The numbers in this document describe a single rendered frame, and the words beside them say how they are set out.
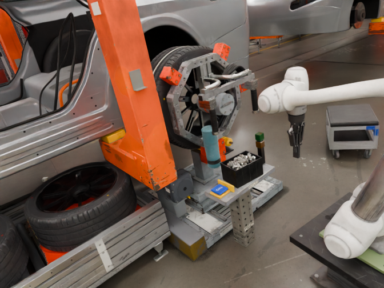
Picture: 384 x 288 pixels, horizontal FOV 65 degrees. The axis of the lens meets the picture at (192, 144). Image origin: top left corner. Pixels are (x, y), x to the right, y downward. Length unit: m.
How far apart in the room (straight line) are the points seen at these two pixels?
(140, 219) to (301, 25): 3.25
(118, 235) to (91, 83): 0.92
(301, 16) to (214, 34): 1.93
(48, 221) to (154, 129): 0.77
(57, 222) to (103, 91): 0.82
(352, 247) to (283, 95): 0.63
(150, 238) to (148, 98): 0.86
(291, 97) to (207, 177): 1.15
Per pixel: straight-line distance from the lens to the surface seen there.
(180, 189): 2.01
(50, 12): 3.74
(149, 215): 1.87
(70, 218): 1.80
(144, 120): 1.54
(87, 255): 1.78
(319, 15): 4.23
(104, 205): 1.80
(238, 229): 1.95
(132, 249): 1.89
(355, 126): 2.73
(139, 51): 1.49
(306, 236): 1.64
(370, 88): 1.27
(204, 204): 2.12
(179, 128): 1.76
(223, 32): 2.56
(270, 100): 1.25
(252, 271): 1.89
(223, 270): 1.91
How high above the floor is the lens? 1.43
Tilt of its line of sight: 25 degrees down
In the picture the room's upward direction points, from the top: 11 degrees counter-clockwise
